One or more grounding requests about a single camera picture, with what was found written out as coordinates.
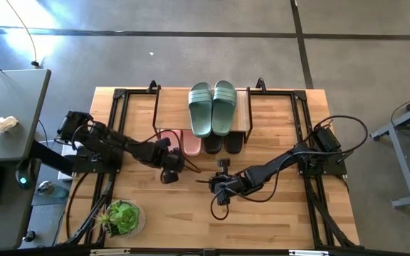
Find potted green succulent plant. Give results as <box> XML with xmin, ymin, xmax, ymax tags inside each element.
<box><xmin>93</xmin><ymin>199</ymin><xmax>147</xmax><ymax>238</ymax></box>

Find thin black floor cable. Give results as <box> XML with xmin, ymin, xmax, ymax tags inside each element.
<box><xmin>4</xmin><ymin>0</ymin><xmax>41</xmax><ymax>69</ymax></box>

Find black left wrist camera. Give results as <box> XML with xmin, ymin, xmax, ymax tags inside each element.
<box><xmin>160</xmin><ymin>169</ymin><xmax>180</xmax><ymax>185</ymax></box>

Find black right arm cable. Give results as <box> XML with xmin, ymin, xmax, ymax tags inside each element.
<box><xmin>297</xmin><ymin>114</ymin><xmax>369</xmax><ymax>157</ymax></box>

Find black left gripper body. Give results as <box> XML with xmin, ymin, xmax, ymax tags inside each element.
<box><xmin>147</xmin><ymin>137</ymin><xmax>187</xmax><ymax>175</ymax></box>

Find grey computer mouse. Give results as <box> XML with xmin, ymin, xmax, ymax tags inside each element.
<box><xmin>36</xmin><ymin>180</ymin><xmax>56</xmax><ymax>196</ymax></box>

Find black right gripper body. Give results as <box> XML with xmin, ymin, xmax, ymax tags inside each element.
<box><xmin>208</xmin><ymin>172</ymin><xmax>251</xmax><ymax>208</ymax></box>

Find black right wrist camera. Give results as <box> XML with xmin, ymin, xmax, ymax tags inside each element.
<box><xmin>216</xmin><ymin>158</ymin><xmax>232</xmax><ymax>176</ymax></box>

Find grey metal table frame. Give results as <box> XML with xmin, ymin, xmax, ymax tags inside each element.
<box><xmin>369</xmin><ymin>88</ymin><xmax>410</xmax><ymax>209</ymax></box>

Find black aluminium rig frame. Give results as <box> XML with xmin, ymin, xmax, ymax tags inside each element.
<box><xmin>61</xmin><ymin>77</ymin><xmax>362</xmax><ymax>250</ymax></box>

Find grey desk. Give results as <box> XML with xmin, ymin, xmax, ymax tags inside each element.
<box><xmin>0</xmin><ymin>68</ymin><xmax>52</xmax><ymax>252</ymax></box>

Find crumpled white cloth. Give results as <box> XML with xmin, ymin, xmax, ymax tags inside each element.
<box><xmin>0</xmin><ymin>115</ymin><xmax>19</xmax><ymax>138</ymax></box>

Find green rubber slide sandal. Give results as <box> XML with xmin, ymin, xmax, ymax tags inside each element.
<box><xmin>187</xmin><ymin>81</ymin><xmax>214</xmax><ymax>139</ymax></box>
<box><xmin>211</xmin><ymin>79</ymin><xmax>238</xmax><ymax>137</ymax></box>

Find wooden shelf with black frame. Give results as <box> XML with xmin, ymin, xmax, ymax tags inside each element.
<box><xmin>151</xmin><ymin>80</ymin><xmax>254</xmax><ymax>145</ymax></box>

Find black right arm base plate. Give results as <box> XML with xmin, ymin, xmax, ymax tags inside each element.
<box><xmin>295</xmin><ymin>146</ymin><xmax>348</xmax><ymax>178</ymax></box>

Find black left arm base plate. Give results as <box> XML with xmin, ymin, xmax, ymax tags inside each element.
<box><xmin>72</xmin><ymin>145</ymin><xmax>125</xmax><ymax>176</ymax></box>

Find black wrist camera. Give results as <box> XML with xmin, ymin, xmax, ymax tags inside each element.
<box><xmin>216</xmin><ymin>158</ymin><xmax>232</xmax><ymax>176</ymax></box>
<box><xmin>160</xmin><ymin>169</ymin><xmax>180</xmax><ymax>185</ymax></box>

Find black device with indicator light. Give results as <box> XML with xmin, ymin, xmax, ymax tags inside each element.
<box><xmin>14</xmin><ymin>159</ymin><xmax>37</xmax><ymax>191</ymax></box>

